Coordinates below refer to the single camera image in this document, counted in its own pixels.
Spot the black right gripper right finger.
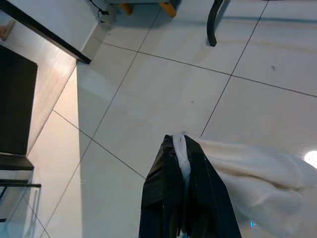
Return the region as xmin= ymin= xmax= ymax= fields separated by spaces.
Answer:
xmin=184 ymin=135 xmax=242 ymax=238

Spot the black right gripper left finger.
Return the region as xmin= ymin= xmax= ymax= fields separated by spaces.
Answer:
xmin=138 ymin=135 xmax=189 ymax=238

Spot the white garment grey print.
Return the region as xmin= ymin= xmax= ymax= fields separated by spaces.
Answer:
xmin=172 ymin=132 xmax=317 ymax=235

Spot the black drying rack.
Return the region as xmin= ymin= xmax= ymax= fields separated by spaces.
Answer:
xmin=207 ymin=0 xmax=230 ymax=47

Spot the black door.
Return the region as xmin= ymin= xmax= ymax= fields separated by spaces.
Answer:
xmin=0 ymin=46 xmax=38 ymax=156

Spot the thin black cable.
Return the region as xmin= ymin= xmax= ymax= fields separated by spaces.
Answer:
xmin=88 ymin=0 xmax=109 ymax=23

